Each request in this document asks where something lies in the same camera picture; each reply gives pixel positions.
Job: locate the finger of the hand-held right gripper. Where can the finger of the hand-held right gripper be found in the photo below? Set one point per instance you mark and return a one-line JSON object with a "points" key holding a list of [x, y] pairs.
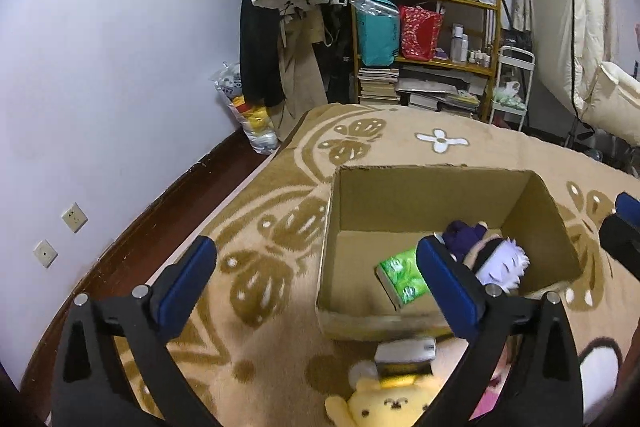
{"points": [[620, 239], [629, 206]]}

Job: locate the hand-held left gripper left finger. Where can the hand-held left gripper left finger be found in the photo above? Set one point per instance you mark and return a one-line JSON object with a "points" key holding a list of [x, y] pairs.
{"points": [[187, 279]]}

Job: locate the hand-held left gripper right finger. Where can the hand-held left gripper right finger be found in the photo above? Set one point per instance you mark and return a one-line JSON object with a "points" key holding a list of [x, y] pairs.
{"points": [[445, 287]]}

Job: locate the cardboard box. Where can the cardboard box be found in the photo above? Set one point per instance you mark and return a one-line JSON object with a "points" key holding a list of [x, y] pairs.
{"points": [[425, 207]]}

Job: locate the yellow plush dog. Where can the yellow plush dog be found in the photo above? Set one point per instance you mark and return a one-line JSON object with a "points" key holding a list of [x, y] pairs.
{"points": [[385, 407]]}

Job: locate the green tissue pack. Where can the green tissue pack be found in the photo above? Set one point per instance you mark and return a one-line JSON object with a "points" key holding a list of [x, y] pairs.
{"points": [[400, 274]]}

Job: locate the white-haired plush doll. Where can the white-haired plush doll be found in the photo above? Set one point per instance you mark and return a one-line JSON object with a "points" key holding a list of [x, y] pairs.
{"points": [[500, 264]]}

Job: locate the cream padded chair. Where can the cream padded chair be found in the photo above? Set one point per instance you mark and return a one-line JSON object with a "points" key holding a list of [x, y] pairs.
{"points": [[617, 97]]}

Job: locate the beige patterned rug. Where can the beige patterned rug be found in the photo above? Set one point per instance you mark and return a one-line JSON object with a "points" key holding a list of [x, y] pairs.
{"points": [[280, 207]]}

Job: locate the pale green plush toy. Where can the pale green plush toy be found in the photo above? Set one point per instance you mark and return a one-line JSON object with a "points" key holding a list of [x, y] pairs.
{"points": [[507, 98]]}

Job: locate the clear bag of toys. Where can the clear bag of toys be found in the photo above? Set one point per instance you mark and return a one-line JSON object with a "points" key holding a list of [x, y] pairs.
{"points": [[250, 122]]}

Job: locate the white metal cart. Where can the white metal cart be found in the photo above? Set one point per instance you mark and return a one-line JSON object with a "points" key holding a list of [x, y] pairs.
{"points": [[517, 57]]}

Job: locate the pile of magazines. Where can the pile of magazines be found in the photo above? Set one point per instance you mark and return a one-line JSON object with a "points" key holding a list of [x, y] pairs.
{"points": [[440, 97]]}

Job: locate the cream folded mattress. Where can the cream folded mattress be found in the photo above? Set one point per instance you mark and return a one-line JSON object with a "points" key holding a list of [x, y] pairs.
{"points": [[565, 17]]}

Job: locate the row of small cosmetic bottles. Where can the row of small cosmetic bottles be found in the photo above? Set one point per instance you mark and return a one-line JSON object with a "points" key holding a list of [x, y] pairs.
{"points": [[479, 58]]}

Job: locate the stack of books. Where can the stack of books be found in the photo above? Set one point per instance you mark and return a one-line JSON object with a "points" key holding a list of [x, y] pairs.
{"points": [[377, 86]]}

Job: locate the beige coat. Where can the beige coat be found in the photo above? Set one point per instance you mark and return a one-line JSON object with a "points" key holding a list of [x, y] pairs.
{"points": [[300, 77]]}

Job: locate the white bottle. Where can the white bottle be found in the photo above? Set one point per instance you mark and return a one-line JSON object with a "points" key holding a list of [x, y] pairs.
{"points": [[457, 42]]}

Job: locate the black coat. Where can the black coat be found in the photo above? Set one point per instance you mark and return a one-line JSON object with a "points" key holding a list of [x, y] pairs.
{"points": [[255, 47]]}

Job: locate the red patterned bag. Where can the red patterned bag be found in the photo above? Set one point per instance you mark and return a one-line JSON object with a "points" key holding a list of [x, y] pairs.
{"points": [[419, 34]]}

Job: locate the black garment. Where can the black garment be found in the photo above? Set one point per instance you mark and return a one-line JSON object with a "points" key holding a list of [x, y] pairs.
{"points": [[340, 47]]}

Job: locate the teal bag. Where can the teal bag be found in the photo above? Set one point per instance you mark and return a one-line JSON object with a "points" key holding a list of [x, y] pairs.
{"points": [[375, 34]]}

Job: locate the wooden shelf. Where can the wooden shelf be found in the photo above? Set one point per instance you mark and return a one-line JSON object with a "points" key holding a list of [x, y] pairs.
{"points": [[450, 0]]}

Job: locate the beige wall socket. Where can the beige wall socket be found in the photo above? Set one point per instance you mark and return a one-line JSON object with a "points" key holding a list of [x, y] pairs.
{"points": [[75, 217], [45, 253]]}

